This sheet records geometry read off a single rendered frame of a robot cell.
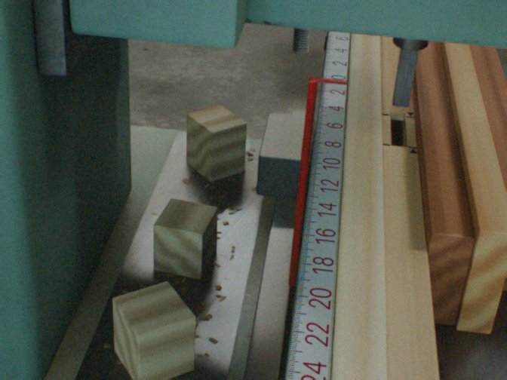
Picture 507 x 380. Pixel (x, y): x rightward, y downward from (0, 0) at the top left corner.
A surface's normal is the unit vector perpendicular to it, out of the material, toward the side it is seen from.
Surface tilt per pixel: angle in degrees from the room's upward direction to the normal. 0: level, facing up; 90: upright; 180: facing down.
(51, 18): 90
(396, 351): 0
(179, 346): 90
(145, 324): 0
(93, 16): 90
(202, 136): 90
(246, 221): 0
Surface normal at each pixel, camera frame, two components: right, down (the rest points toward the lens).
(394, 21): -0.12, 0.52
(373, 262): 0.06, -0.85
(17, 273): 0.15, 0.53
